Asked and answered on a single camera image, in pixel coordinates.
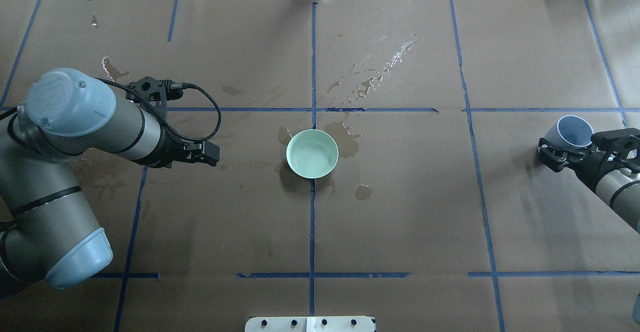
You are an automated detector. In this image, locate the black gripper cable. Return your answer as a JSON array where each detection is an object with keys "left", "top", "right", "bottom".
[{"left": 95, "top": 78, "right": 223, "bottom": 143}]

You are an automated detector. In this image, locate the green ceramic bowl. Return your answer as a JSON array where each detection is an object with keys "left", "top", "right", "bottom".
[{"left": 285, "top": 129, "right": 339, "bottom": 179}]

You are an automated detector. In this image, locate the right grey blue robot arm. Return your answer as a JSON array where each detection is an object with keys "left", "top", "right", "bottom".
[{"left": 538, "top": 128, "right": 640, "bottom": 232}]

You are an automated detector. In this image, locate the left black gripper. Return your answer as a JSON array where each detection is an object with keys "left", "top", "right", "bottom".
[{"left": 125, "top": 77, "right": 220, "bottom": 168}]

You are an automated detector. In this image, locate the blue plastic cup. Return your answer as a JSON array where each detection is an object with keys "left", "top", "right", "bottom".
[{"left": 544, "top": 115, "right": 594, "bottom": 149}]

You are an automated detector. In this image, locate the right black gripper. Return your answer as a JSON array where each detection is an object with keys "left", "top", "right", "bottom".
[{"left": 537, "top": 128, "right": 640, "bottom": 192}]

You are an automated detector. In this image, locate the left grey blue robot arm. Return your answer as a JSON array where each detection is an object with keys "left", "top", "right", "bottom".
[{"left": 0, "top": 68, "right": 221, "bottom": 298}]

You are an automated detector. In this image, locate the white camera mast with base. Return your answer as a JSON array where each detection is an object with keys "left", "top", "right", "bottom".
[{"left": 244, "top": 315, "right": 377, "bottom": 331}]

